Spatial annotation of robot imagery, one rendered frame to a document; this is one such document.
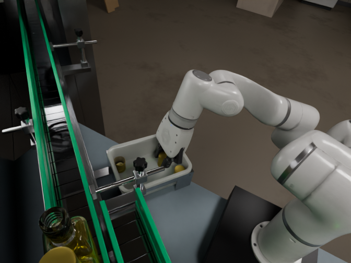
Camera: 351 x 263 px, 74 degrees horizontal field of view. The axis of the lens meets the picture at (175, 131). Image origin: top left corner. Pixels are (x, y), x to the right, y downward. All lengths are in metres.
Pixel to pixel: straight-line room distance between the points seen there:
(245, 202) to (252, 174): 1.15
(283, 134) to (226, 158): 1.18
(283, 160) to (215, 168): 1.36
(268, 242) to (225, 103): 0.34
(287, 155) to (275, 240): 0.22
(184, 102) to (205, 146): 1.37
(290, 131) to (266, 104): 0.12
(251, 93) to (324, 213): 0.35
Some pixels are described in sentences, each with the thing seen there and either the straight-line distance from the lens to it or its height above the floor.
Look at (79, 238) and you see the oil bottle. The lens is 0.35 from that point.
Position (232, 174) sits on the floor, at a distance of 1.81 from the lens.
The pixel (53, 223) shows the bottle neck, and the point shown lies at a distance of 0.34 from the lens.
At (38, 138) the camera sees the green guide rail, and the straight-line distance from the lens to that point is 0.64.
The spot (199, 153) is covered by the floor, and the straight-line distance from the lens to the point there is 1.85.
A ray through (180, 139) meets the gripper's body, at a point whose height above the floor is 0.97.
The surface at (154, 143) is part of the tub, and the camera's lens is 0.79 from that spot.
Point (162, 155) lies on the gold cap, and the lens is 0.71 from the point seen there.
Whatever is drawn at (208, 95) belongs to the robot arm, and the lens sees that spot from 0.54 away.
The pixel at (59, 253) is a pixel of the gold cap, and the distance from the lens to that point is 0.27.
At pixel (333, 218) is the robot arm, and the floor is 1.08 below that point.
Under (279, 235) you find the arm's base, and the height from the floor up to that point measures 0.93.
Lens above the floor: 1.41
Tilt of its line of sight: 46 degrees down
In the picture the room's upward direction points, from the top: 10 degrees clockwise
